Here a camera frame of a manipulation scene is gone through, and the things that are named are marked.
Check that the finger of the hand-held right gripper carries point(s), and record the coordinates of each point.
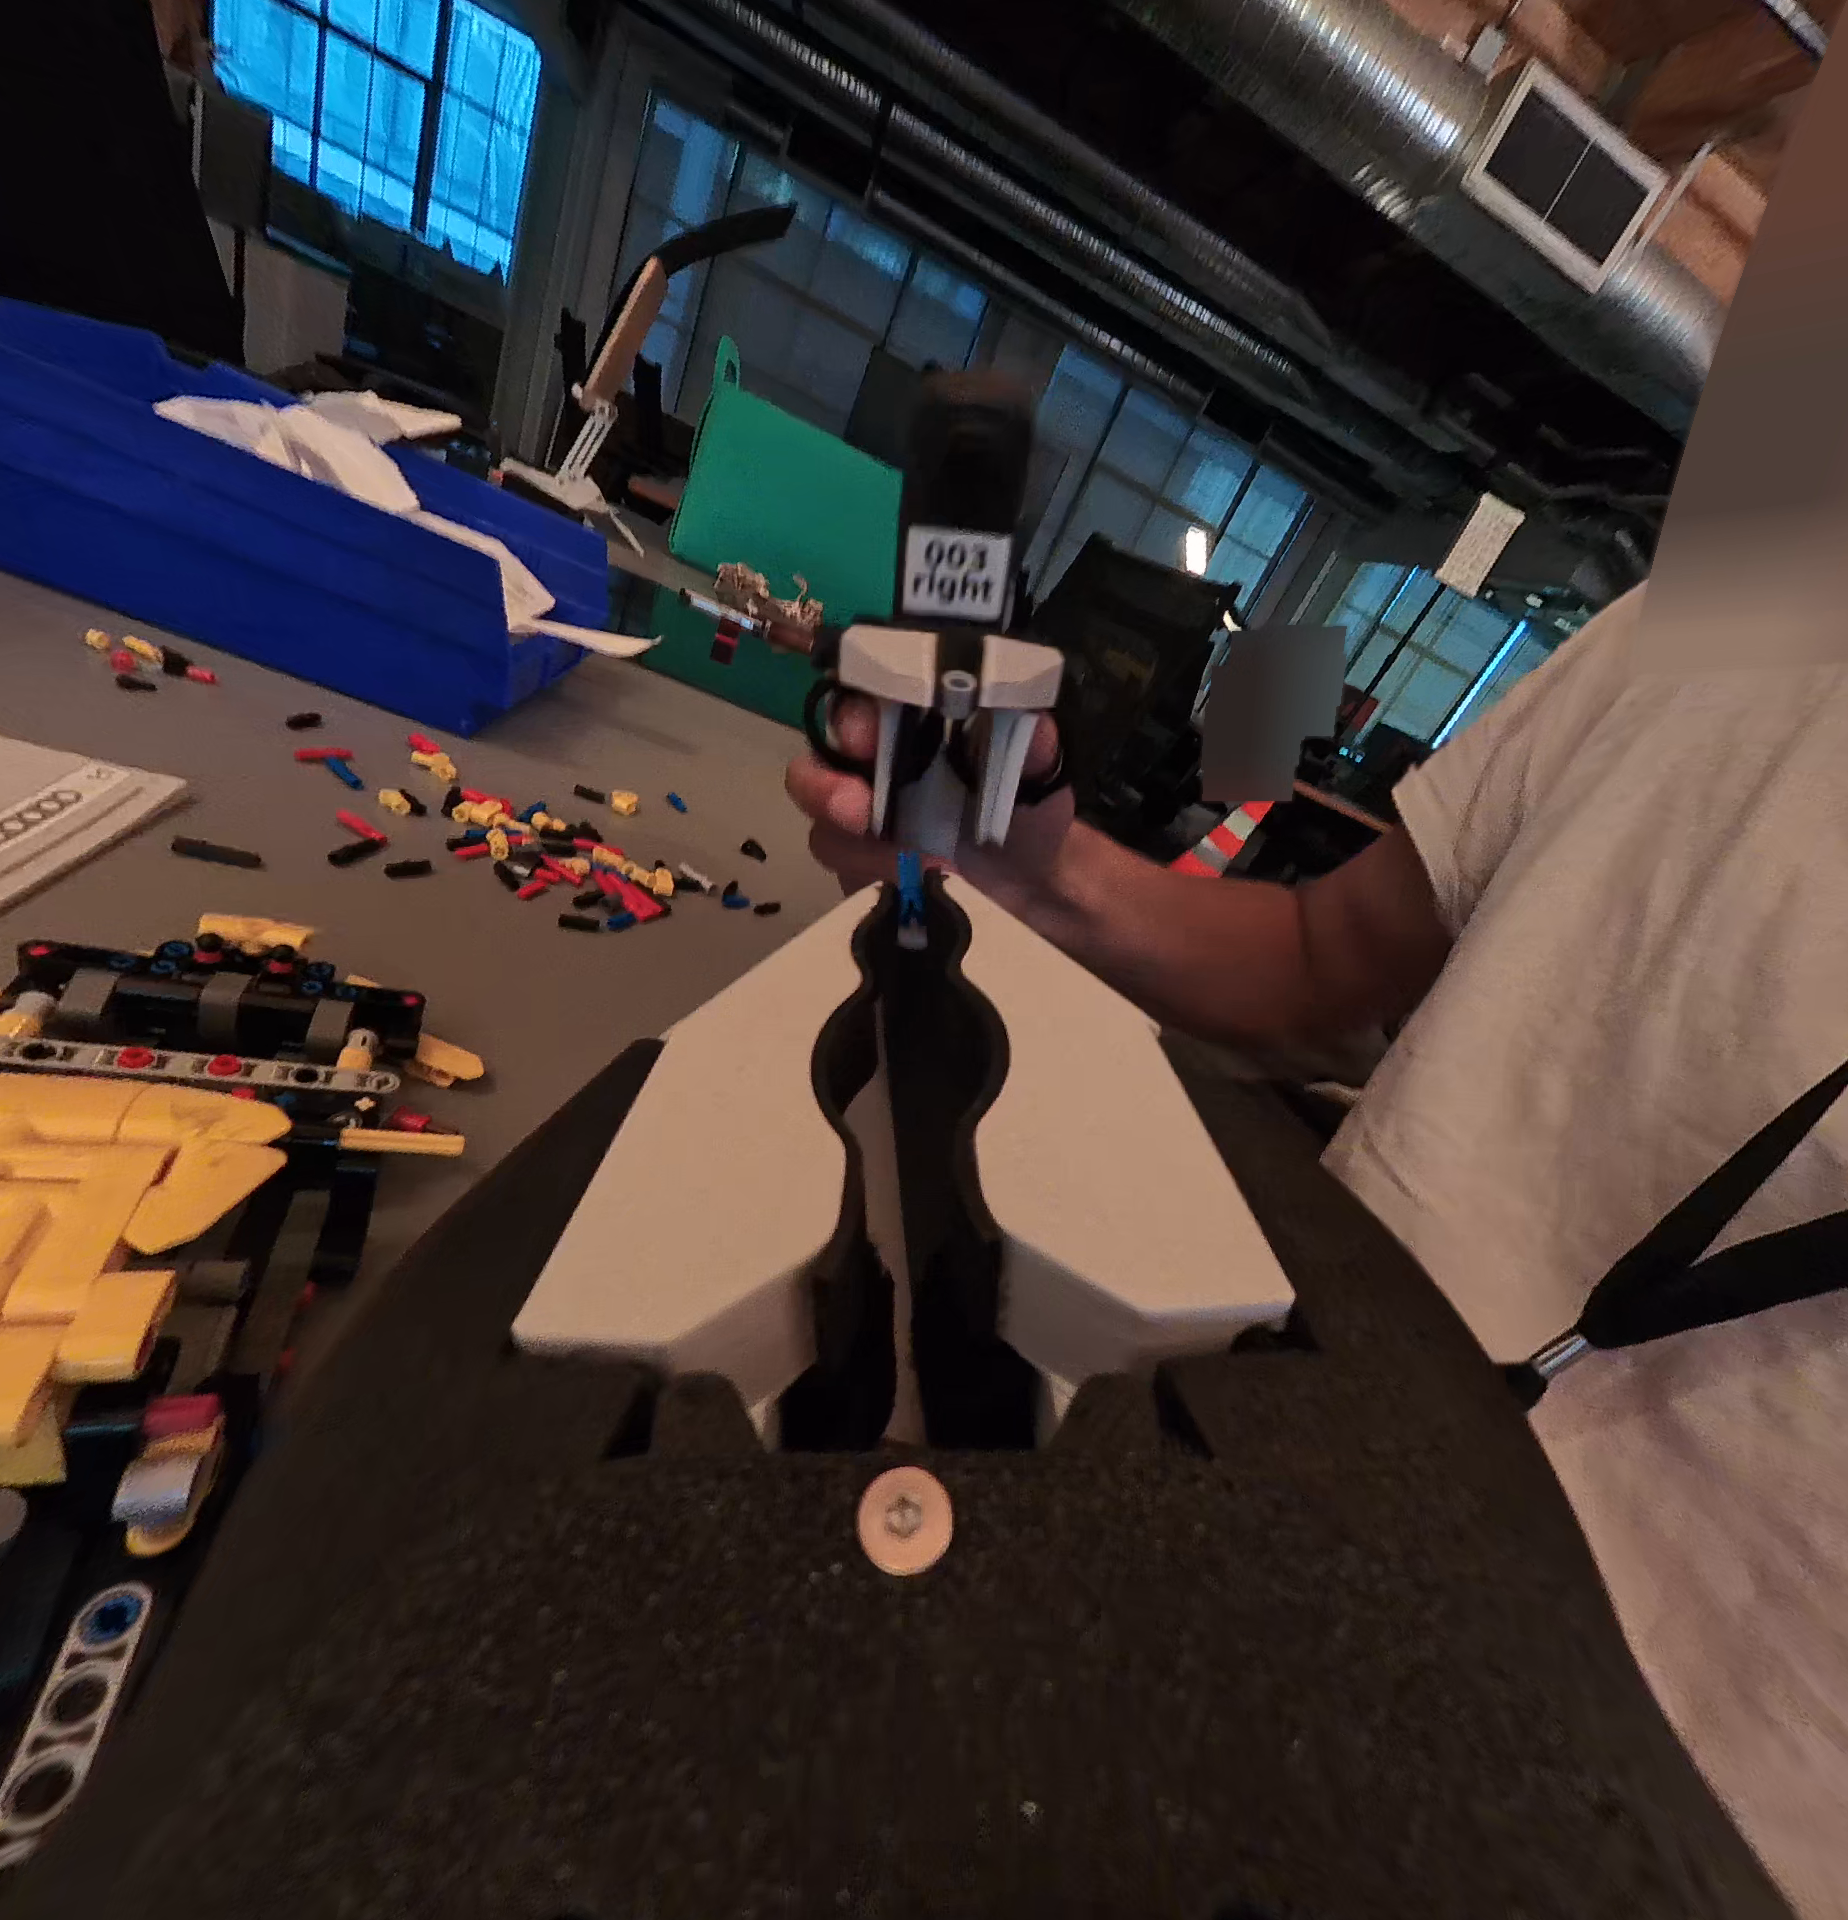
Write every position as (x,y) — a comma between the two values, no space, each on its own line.
(1025,675)
(885,663)

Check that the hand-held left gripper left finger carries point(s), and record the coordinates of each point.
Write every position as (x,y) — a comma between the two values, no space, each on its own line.
(685,1185)

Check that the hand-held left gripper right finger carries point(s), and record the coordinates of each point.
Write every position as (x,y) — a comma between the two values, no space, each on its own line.
(1135,1185)

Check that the short grey holed beam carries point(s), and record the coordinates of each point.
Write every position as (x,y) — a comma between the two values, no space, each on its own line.
(935,780)

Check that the blue pin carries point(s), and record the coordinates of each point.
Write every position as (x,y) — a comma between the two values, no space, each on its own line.
(911,901)

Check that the pile of small coloured pins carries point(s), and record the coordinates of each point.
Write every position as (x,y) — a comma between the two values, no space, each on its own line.
(565,856)

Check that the yellow black brick car model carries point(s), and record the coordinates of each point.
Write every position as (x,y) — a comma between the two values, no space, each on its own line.
(53,1185)

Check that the person's right forearm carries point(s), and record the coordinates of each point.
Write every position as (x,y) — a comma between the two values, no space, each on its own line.
(1239,945)

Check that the person's right hand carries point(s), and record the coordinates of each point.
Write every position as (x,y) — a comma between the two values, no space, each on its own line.
(841,810)

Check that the small brown brick model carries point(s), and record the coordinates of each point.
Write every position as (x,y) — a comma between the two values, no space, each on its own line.
(759,607)

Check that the orange traffic cone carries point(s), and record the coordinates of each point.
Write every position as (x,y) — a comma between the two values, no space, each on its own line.
(1225,842)

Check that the white hanging paper sign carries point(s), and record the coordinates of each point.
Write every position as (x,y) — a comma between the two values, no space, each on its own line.
(1479,543)

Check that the crumpled white paper bags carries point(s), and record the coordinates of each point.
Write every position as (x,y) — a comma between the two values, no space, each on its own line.
(339,441)

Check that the person's white shirt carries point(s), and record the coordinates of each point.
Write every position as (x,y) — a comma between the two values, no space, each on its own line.
(1689,976)

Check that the blue plastic bin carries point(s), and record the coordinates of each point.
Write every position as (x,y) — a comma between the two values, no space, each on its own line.
(188,541)

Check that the open instruction booklet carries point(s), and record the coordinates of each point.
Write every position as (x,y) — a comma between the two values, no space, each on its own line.
(39,826)

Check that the metal ventilation duct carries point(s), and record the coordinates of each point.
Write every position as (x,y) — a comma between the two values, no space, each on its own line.
(1390,105)

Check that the white wall vent grille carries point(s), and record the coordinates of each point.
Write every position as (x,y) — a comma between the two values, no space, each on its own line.
(1562,171)

